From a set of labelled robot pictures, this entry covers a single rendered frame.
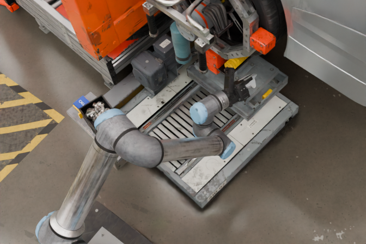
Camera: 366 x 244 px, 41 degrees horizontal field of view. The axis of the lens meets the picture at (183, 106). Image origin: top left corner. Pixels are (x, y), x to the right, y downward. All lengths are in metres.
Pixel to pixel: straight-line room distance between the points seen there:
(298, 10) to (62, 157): 1.70
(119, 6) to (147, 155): 1.10
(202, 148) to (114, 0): 0.97
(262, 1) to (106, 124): 0.86
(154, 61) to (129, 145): 1.12
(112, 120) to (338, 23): 0.92
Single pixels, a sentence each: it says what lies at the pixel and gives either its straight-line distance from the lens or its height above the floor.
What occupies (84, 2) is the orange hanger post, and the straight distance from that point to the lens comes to 2.44.
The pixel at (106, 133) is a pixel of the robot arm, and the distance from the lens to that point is 1.80.
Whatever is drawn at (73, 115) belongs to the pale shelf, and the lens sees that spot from 2.66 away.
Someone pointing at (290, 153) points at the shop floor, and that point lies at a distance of 2.92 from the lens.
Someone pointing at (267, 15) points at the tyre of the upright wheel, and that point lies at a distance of 2.22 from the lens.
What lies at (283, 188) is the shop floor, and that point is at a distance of 2.82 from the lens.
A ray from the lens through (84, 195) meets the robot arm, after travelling 1.98.
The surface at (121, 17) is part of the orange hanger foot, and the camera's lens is 2.68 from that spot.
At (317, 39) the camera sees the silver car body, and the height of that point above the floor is 0.99.
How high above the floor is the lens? 2.58
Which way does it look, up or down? 57 degrees down
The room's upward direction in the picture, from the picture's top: 11 degrees counter-clockwise
